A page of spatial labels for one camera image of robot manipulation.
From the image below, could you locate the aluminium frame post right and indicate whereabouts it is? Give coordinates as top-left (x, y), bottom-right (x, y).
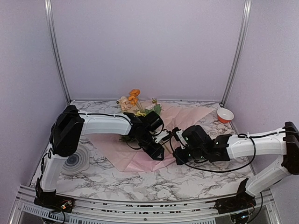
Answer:
top-left (221, 0), bottom-right (252, 106)

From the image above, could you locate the aluminium front rail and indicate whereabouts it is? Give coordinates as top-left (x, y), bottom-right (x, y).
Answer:
top-left (9, 184), bottom-right (281, 224)

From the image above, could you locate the orange fake flower stem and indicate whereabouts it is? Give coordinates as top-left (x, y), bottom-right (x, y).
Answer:
top-left (128, 89), bottom-right (145, 113)

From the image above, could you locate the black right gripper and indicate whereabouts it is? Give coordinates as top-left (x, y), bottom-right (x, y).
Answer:
top-left (172, 147), bottom-right (207, 166)

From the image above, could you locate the aluminium frame post left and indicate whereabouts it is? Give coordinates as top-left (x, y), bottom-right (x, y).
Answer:
top-left (44, 0), bottom-right (71, 103)

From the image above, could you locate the aluminium frame post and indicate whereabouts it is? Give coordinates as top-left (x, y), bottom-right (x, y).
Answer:
top-left (44, 0), bottom-right (71, 103)
top-left (221, 0), bottom-right (252, 106)

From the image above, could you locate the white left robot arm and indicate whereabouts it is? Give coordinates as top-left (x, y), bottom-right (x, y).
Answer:
top-left (36, 105), bottom-right (168, 208)

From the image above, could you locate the pink wrapping paper sheet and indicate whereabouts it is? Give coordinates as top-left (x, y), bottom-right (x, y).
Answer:
top-left (93, 100), bottom-right (214, 173)

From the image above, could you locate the white fake flower bunch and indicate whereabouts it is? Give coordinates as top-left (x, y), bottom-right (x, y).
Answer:
top-left (119, 98), bottom-right (164, 143)

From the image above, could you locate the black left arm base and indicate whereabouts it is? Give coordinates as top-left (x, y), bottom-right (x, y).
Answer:
top-left (34, 178), bottom-right (75, 213)

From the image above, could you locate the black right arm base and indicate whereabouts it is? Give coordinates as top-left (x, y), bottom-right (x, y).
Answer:
top-left (214, 178), bottom-right (256, 214)

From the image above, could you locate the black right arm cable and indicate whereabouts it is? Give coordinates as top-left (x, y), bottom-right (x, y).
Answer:
top-left (169, 133), bottom-right (288, 173)

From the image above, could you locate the peach fake flower stem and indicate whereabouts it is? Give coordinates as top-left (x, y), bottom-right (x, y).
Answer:
top-left (116, 96), bottom-right (133, 112)

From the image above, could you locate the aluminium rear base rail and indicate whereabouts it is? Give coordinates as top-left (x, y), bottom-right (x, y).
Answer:
top-left (70, 98), bottom-right (221, 104)

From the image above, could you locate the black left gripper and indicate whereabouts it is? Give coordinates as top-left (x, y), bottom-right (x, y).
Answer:
top-left (135, 132), bottom-right (164, 160)

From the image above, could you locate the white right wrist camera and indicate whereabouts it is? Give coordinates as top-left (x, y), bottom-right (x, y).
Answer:
top-left (172, 127), bottom-right (183, 143)

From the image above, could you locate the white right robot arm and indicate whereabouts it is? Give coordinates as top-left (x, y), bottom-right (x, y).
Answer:
top-left (172, 121), bottom-right (299, 209)

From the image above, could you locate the orange bowl white inside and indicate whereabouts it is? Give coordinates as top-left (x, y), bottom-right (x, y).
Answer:
top-left (216, 108), bottom-right (234, 124)

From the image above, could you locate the yellow fake flower bunch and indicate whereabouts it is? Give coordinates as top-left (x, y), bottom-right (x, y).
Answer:
top-left (135, 111), bottom-right (146, 117)

